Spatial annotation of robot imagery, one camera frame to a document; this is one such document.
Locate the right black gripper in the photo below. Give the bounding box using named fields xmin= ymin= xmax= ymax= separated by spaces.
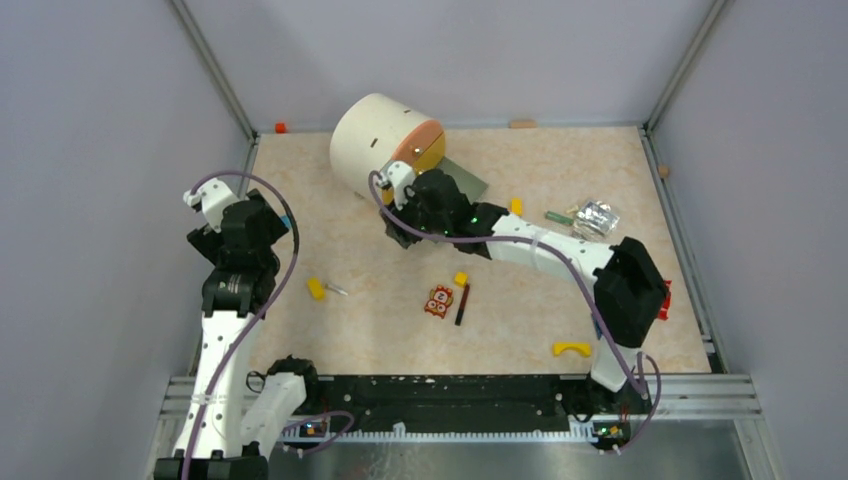
xmin=380 ymin=184 xmax=450 ymax=249

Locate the cream round drawer organizer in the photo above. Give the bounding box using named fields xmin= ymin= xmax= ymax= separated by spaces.
xmin=329 ymin=93 xmax=488 ymax=202

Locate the white glue tube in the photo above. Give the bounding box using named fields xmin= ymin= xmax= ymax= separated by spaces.
xmin=323 ymin=283 xmax=349 ymax=296

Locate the dark red lip gloss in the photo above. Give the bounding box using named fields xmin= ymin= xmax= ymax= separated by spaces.
xmin=454 ymin=283 xmax=471 ymax=327

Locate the clear plastic wrapper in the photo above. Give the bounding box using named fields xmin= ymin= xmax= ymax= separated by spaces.
xmin=572 ymin=200 xmax=620 ymax=241

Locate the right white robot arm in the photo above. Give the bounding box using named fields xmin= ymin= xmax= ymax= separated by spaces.
xmin=367 ymin=161 xmax=670 ymax=412

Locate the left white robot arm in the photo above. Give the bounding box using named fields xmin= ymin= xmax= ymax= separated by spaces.
xmin=153 ymin=171 xmax=321 ymax=479

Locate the small yellow cube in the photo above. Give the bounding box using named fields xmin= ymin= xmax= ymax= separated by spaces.
xmin=453 ymin=271 xmax=469 ymax=288

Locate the yellow rectangular block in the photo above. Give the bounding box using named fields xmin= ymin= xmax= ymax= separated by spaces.
xmin=508 ymin=198 xmax=523 ymax=216

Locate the yellow wedge block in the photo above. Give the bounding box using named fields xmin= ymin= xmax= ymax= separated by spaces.
xmin=306 ymin=277 xmax=326 ymax=301

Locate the red owl number toy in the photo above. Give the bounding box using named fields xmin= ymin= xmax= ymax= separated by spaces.
xmin=424 ymin=285 xmax=454 ymax=319

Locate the yellow arch block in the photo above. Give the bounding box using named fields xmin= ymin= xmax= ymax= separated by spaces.
xmin=552 ymin=342 xmax=592 ymax=358

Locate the red horseshoe toy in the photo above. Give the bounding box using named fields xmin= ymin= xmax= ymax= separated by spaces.
xmin=657 ymin=280 xmax=672 ymax=321

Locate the wooden peg at wall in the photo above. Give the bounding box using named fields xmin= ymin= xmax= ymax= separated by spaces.
xmin=508 ymin=119 xmax=538 ymax=129

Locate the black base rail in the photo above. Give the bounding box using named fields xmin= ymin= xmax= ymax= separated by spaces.
xmin=296 ymin=374 xmax=650 ymax=434

